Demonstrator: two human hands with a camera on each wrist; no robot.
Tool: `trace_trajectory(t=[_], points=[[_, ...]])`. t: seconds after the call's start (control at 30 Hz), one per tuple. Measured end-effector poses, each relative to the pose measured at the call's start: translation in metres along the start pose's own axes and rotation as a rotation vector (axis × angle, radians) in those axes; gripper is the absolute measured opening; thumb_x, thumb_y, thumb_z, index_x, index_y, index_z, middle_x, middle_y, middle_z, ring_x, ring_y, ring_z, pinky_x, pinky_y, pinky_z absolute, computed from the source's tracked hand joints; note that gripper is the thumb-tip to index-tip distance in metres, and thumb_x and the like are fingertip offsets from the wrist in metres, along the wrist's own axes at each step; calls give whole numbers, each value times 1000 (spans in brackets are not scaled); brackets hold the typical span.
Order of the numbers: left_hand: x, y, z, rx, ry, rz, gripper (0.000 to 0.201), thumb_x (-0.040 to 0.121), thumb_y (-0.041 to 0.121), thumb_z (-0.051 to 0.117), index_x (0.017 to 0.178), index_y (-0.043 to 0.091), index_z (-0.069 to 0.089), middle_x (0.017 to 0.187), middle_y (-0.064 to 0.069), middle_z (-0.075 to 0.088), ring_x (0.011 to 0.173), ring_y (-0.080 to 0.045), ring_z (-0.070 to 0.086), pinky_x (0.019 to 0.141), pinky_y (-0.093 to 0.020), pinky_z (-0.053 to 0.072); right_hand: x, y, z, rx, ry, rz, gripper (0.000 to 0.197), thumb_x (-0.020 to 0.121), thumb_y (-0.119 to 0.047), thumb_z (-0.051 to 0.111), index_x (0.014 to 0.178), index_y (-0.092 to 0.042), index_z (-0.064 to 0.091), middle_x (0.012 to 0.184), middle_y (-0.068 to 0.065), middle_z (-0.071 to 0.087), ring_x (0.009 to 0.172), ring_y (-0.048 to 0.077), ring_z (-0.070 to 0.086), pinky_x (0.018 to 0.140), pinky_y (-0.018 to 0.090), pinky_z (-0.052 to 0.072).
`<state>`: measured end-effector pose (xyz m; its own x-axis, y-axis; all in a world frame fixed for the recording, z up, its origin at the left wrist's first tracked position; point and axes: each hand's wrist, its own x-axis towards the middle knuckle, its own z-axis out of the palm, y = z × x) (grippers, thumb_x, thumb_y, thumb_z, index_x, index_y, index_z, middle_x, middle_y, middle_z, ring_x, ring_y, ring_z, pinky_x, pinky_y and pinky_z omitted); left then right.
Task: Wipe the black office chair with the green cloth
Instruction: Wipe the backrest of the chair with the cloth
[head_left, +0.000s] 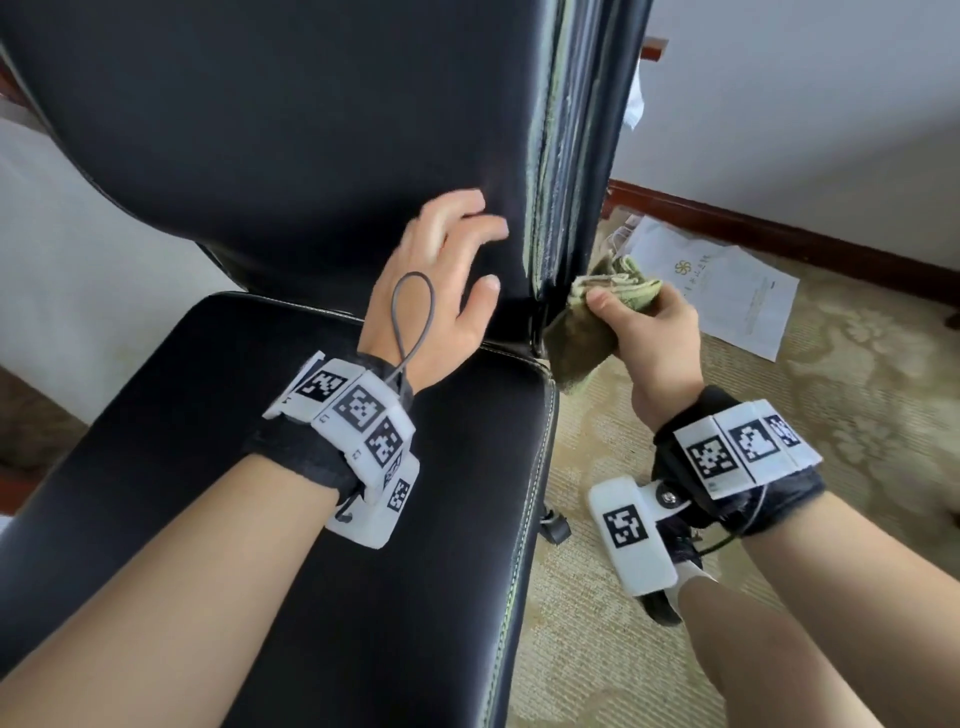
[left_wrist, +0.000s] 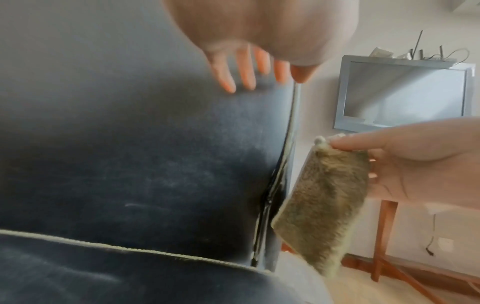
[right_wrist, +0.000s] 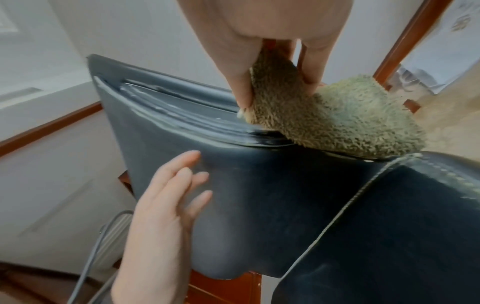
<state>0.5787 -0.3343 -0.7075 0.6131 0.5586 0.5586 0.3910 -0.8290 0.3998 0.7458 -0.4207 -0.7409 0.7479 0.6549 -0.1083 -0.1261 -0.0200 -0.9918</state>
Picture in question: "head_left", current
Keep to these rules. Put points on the person's left hand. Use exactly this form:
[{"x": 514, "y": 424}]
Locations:
[{"x": 428, "y": 323}]

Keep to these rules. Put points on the person's right hand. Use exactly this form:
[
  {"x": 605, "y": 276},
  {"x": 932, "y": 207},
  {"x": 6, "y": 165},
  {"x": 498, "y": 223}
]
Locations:
[{"x": 660, "y": 353}]

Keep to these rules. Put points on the green cleaning cloth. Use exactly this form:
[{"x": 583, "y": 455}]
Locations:
[{"x": 578, "y": 345}]

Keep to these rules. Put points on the black leather chair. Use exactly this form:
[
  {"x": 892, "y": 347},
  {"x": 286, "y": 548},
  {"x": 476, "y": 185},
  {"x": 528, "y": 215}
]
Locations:
[{"x": 225, "y": 135}]

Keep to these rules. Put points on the person's right forearm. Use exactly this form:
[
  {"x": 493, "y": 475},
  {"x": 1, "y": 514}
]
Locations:
[{"x": 885, "y": 615}]

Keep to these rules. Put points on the person's left forearm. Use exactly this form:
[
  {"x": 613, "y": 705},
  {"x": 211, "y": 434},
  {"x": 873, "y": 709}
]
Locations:
[{"x": 150, "y": 615}]

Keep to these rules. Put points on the person's right leg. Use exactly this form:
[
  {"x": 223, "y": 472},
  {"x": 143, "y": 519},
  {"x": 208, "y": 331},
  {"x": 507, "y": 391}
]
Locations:
[{"x": 765, "y": 660}]

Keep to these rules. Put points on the white paper sheet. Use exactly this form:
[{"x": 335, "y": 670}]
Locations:
[{"x": 735, "y": 293}]

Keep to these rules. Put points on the white marker left wristband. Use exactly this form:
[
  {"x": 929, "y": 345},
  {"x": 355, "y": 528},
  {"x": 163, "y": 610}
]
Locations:
[{"x": 353, "y": 405}]

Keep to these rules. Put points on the white marker wristband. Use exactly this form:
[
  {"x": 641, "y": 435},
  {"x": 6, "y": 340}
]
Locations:
[
  {"x": 743, "y": 446},
  {"x": 353, "y": 405}
]

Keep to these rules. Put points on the white marker right wristband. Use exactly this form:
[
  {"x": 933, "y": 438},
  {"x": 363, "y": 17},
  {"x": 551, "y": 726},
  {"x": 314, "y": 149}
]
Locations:
[{"x": 743, "y": 446}]

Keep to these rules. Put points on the black shoe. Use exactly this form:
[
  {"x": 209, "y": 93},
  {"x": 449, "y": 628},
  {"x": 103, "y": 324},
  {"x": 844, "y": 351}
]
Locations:
[{"x": 660, "y": 608}]

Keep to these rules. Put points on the wooden luggage rack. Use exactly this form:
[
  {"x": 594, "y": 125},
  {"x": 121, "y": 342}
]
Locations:
[{"x": 654, "y": 48}]

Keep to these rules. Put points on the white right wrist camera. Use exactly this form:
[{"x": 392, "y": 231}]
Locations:
[{"x": 630, "y": 533}]

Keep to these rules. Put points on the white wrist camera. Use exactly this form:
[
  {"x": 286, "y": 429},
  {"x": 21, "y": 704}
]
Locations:
[
  {"x": 383, "y": 506},
  {"x": 630, "y": 533}
]

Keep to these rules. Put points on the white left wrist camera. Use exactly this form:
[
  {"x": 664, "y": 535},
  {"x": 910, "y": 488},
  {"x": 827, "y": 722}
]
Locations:
[{"x": 383, "y": 506}]

